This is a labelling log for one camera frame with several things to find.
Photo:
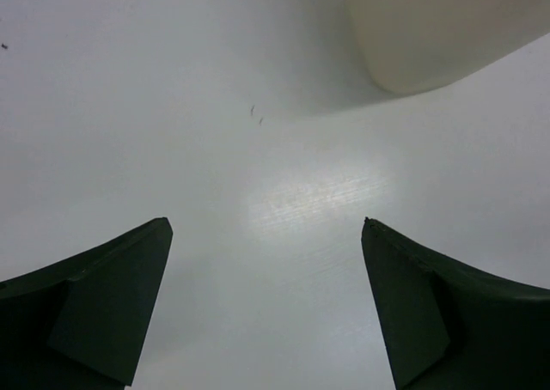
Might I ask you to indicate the cream plastic bin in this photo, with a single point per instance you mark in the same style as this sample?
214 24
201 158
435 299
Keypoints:
413 46

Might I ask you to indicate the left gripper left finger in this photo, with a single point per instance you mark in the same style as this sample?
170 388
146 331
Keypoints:
81 323

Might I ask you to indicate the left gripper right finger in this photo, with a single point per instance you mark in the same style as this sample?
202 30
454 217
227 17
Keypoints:
448 325

